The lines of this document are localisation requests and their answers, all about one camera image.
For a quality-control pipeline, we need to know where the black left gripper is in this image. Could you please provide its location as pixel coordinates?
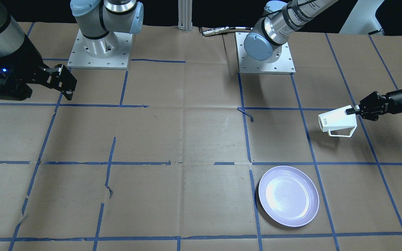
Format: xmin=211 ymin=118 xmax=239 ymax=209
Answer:
xmin=345 ymin=89 xmax=402 ymax=121

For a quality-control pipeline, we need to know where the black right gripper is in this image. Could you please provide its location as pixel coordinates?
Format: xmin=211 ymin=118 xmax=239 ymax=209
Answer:
xmin=0 ymin=36 xmax=77 ymax=101

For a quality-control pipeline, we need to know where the white faceted cup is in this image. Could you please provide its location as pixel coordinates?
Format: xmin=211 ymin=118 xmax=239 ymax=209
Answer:
xmin=318 ymin=105 xmax=357 ymax=138

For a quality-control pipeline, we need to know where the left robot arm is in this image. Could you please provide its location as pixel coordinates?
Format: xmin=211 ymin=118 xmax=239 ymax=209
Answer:
xmin=244 ymin=0 xmax=402 ymax=121

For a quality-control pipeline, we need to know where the lavender plate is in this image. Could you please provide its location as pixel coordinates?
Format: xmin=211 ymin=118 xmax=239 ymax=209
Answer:
xmin=257 ymin=166 xmax=320 ymax=227

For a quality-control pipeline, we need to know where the silver corrugated conduit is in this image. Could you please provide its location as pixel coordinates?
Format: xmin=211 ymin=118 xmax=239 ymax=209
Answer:
xmin=199 ymin=26 xmax=252 ymax=37

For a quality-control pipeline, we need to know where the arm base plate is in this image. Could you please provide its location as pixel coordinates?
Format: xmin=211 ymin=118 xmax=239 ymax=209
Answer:
xmin=67 ymin=30 xmax=134 ymax=70
xmin=236 ymin=32 xmax=296 ymax=74

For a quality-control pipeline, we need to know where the aluminium frame post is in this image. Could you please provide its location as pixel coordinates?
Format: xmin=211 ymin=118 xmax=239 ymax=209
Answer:
xmin=177 ymin=0 xmax=193 ymax=33

